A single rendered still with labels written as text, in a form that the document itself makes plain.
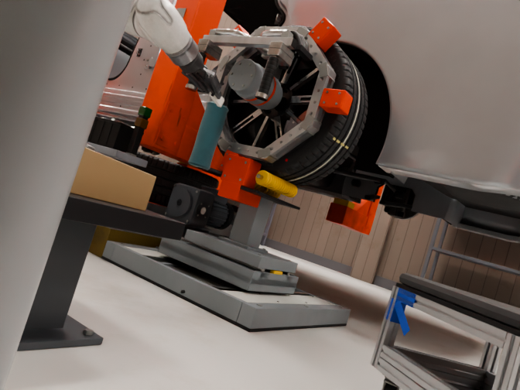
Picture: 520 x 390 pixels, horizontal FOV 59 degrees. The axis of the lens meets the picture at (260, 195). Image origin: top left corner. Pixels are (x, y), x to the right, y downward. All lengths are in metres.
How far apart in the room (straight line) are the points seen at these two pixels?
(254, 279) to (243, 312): 0.22
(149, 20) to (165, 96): 0.89
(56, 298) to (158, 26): 0.73
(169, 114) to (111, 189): 1.23
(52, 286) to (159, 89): 1.36
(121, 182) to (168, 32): 0.51
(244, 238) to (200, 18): 1.04
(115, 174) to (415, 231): 5.21
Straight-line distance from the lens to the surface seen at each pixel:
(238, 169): 1.80
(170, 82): 2.18
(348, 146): 1.90
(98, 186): 0.94
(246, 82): 1.74
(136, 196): 1.00
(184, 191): 2.12
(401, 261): 5.95
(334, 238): 6.27
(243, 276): 1.74
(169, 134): 2.17
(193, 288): 1.68
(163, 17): 1.31
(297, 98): 1.90
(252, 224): 1.90
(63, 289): 1.04
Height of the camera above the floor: 0.36
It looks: 3 degrees up
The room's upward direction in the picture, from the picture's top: 17 degrees clockwise
